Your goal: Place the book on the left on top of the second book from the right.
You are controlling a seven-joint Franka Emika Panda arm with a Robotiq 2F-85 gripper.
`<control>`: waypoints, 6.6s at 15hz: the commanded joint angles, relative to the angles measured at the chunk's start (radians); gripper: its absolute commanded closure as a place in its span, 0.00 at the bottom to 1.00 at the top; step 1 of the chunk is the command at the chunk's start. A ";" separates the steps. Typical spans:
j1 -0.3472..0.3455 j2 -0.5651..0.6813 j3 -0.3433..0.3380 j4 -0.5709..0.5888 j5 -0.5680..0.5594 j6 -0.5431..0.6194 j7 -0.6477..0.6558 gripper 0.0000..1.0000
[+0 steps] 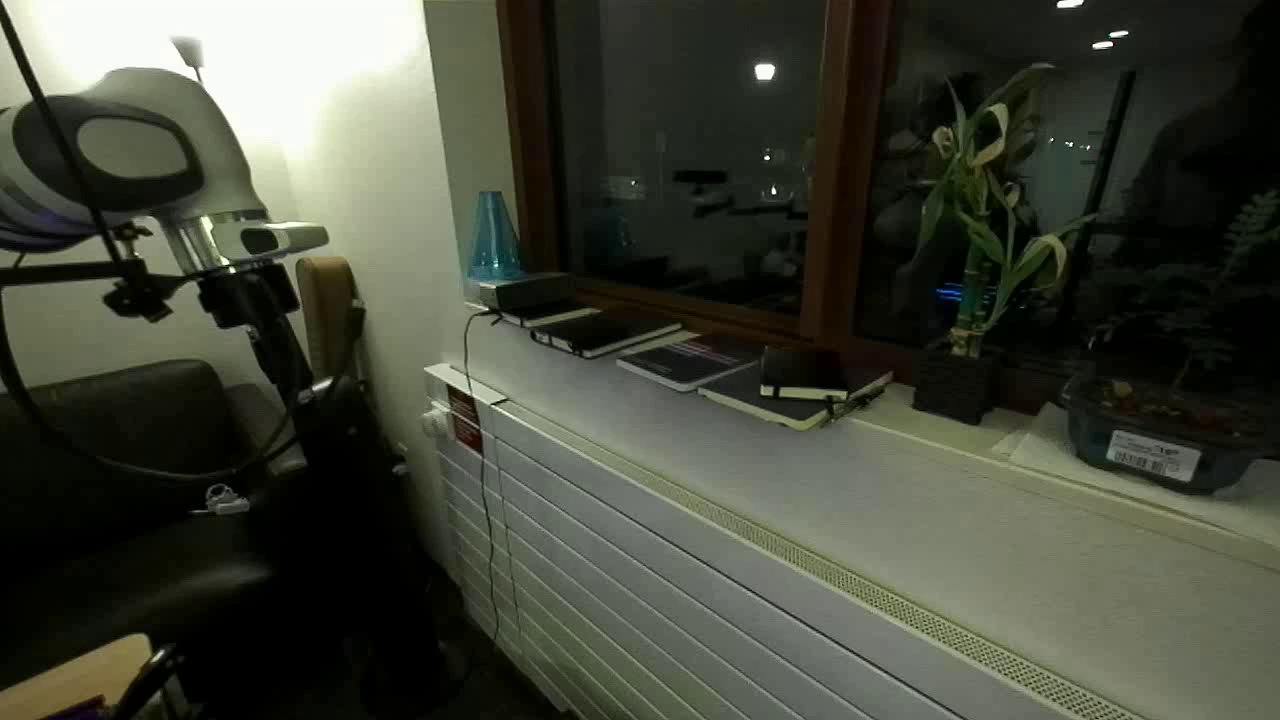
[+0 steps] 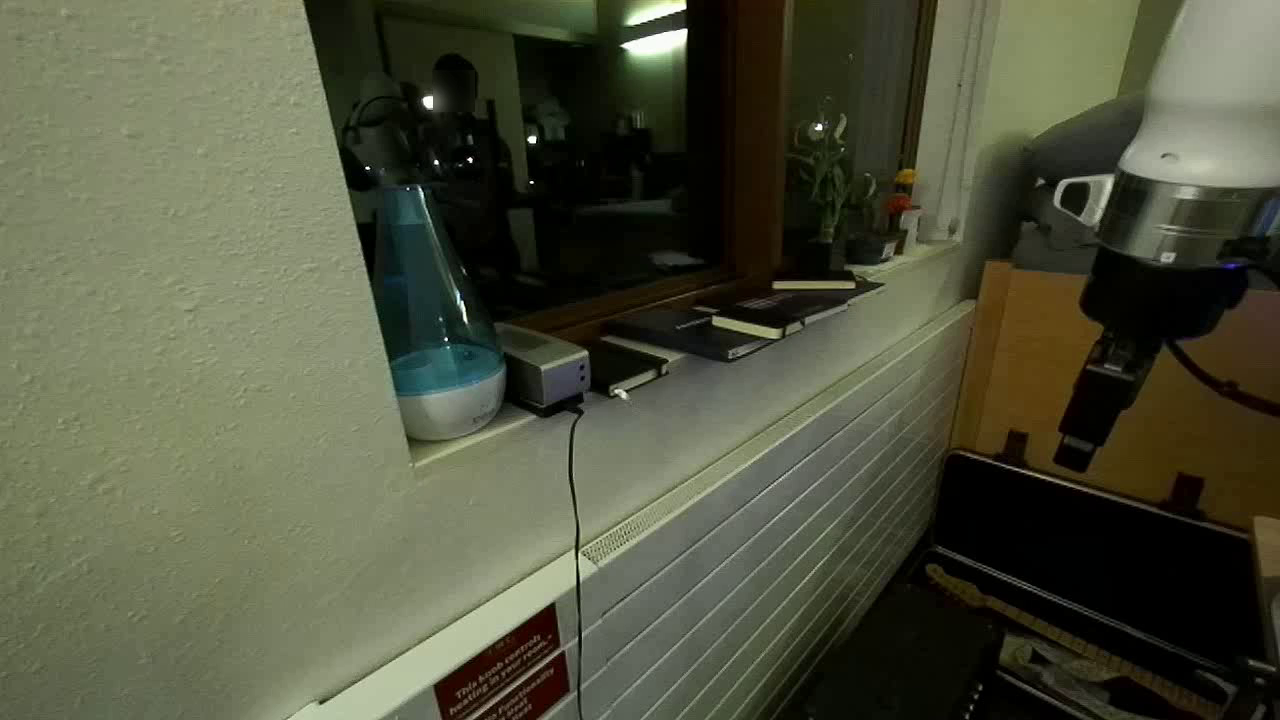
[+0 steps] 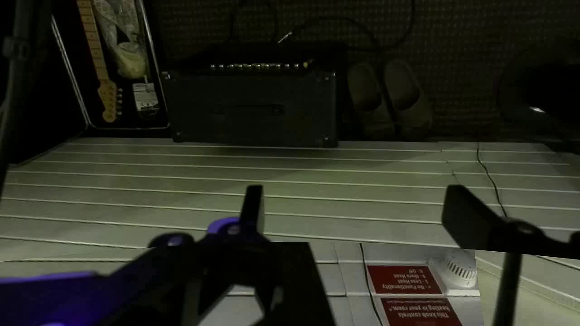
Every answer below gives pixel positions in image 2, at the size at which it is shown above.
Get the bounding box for black long case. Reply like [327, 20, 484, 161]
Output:
[926, 446, 1280, 672]

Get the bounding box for dark red warning sign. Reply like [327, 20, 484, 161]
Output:
[427, 603, 577, 720]

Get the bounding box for light wooden strip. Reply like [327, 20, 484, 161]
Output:
[926, 556, 1243, 720]

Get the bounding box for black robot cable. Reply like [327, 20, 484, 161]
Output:
[1164, 337, 1280, 420]

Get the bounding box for blue flask-shaped humidifier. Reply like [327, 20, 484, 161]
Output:
[356, 173, 511, 442]

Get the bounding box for thin black book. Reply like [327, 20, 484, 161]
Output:
[767, 269, 885, 300]

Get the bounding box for black book white pages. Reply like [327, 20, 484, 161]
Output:
[766, 287, 862, 326]
[707, 300, 805, 344]

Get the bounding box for large dark flat book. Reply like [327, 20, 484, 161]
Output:
[605, 308, 776, 368]

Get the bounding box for small grey metal box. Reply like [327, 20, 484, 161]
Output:
[492, 321, 596, 416]

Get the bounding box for potted plant with flowers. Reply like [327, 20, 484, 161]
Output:
[862, 165, 930, 262]

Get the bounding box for thin black power cable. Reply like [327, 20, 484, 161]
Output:
[561, 396, 593, 720]

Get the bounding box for beige block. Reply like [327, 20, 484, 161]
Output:
[1250, 511, 1280, 659]

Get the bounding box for tan wooden board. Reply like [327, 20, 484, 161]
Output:
[949, 254, 1280, 533]

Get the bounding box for white slatted radiator cover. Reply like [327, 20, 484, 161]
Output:
[291, 300, 984, 720]

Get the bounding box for green potted plant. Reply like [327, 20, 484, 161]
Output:
[780, 109, 862, 273]

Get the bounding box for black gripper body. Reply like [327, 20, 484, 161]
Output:
[1077, 243, 1258, 350]

